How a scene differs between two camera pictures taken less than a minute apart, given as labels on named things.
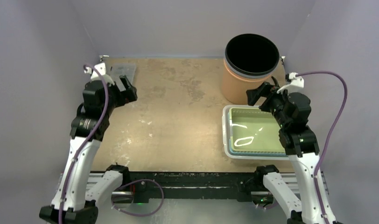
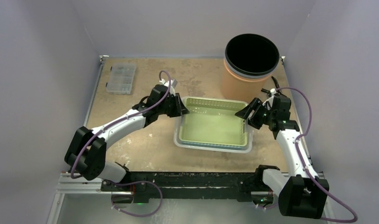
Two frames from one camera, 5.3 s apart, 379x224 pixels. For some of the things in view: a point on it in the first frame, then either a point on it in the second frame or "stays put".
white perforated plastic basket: x=225 y=136 -> x=235 y=100
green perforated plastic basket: x=253 y=129 -> x=213 y=122
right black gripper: x=266 y=100 -> x=256 y=112
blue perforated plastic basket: x=249 y=154 -> x=213 y=145
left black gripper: x=127 y=95 -> x=180 y=110
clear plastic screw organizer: x=117 y=70 stays put
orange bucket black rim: x=249 y=60 stays put
